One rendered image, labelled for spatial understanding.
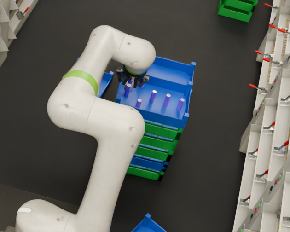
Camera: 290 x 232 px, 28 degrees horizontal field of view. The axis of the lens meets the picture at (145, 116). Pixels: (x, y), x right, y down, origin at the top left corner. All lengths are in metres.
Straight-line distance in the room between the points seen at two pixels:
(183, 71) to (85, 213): 1.25
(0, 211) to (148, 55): 0.75
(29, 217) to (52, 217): 0.07
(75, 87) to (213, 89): 1.60
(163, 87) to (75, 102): 0.93
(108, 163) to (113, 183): 0.07
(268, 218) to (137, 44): 0.75
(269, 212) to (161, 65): 1.04
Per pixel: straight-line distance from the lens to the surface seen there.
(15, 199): 2.13
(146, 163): 2.59
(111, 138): 1.61
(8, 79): 2.94
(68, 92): 1.62
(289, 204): 1.88
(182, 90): 2.49
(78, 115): 1.60
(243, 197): 2.56
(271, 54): 3.21
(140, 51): 1.96
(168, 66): 2.81
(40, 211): 1.81
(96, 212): 1.73
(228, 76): 3.26
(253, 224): 2.16
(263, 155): 2.47
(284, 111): 2.40
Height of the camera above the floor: 2.18
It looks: 49 degrees down
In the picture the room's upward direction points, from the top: 19 degrees clockwise
